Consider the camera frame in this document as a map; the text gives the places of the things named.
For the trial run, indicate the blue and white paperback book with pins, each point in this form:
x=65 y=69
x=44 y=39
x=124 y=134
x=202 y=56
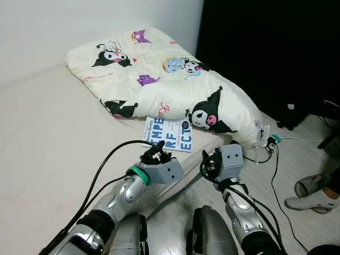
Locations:
x=170 y=135

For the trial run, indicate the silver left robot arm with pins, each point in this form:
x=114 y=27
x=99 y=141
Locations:
x=125 y=194

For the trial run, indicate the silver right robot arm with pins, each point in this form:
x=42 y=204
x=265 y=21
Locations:
x=239 y=210

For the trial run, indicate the teal charger plug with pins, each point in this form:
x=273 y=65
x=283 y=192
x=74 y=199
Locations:
x=274 y=139

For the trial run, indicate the grey left robot leg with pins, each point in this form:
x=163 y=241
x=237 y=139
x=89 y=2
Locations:
x=127 y=236

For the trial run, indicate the grey slipper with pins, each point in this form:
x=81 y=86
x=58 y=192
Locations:
x=308 y=185

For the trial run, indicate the cream mattress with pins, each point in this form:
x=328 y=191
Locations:
x=53 y=133

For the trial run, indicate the person in black trousers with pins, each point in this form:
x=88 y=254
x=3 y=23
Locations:
x=313 y=203

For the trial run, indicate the black wardrobe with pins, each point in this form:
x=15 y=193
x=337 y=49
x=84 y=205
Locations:
x=265 y=53

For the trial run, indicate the black round object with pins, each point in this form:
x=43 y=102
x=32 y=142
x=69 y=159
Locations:
x=324 y=251

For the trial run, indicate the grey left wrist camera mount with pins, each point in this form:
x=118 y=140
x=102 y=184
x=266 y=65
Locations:
x=164 y=172

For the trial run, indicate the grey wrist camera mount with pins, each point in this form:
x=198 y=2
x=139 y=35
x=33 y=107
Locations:
x=164 y=172
x=232 y=159

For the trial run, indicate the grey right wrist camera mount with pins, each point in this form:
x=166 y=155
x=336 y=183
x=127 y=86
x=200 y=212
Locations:
x=232 y=159

